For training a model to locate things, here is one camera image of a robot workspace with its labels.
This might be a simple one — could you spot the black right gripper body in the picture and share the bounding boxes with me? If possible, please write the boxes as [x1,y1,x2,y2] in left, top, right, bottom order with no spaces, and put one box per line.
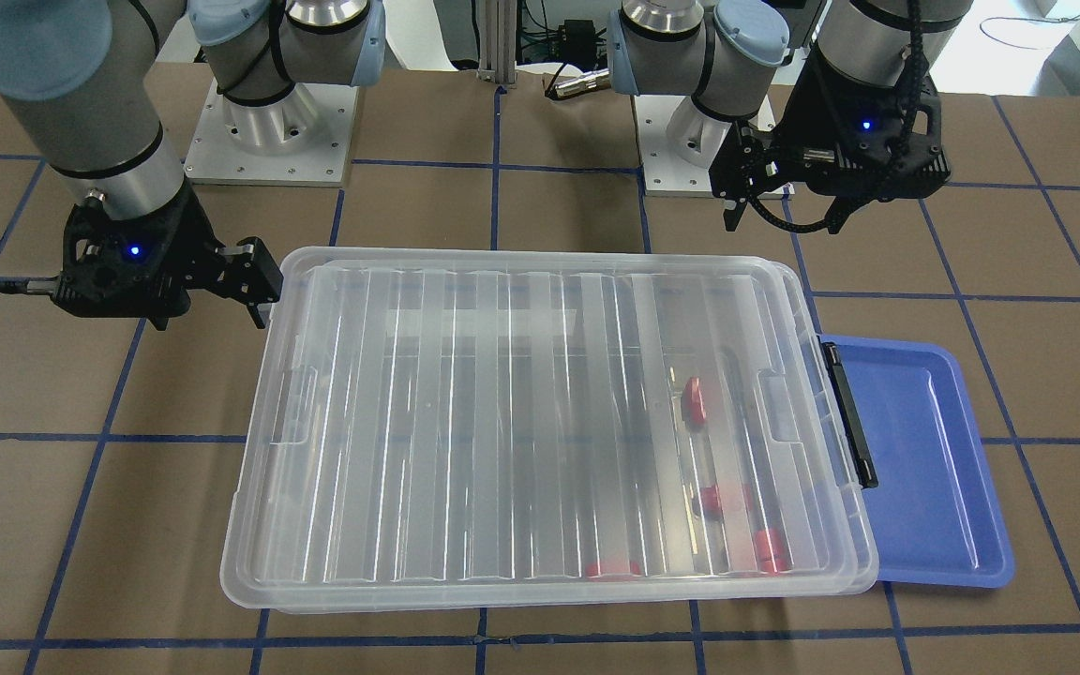
[0,180,227,330]

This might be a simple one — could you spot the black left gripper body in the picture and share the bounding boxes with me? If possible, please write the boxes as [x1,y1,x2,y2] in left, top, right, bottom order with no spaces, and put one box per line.
[708,48,951,234]

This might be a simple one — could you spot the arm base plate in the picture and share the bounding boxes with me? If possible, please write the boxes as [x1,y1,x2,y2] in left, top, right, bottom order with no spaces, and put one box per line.
[633,95,728,198]
[184,82,361,188]

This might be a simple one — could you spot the clear plastic storage box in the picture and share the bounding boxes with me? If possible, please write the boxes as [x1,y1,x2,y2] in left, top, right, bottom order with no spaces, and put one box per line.
[259,258,880,615]

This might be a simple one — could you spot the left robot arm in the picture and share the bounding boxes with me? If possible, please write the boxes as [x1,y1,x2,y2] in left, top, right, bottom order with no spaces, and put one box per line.
[606,1,971,234]

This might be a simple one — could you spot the blue plastic tray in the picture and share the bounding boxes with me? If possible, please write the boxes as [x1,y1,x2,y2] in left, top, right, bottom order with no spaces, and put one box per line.
[822,334,1015,589]

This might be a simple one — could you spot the clear plastic box lid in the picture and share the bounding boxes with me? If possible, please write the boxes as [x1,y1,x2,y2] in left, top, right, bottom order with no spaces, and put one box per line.
[219,246,878,615]

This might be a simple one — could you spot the red block under lid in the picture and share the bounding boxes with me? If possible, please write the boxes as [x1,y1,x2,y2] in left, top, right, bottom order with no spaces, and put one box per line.
[583,561,643,579]

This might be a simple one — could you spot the black box latch handle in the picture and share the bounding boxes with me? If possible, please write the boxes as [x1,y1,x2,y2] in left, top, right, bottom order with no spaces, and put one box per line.
[821,340,879,488]

